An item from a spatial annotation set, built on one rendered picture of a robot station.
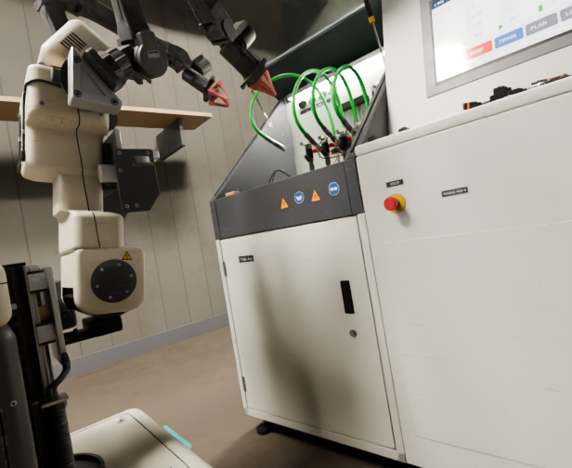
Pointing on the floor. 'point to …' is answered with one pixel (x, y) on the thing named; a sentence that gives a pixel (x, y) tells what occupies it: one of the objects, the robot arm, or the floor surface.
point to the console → (488, 263)
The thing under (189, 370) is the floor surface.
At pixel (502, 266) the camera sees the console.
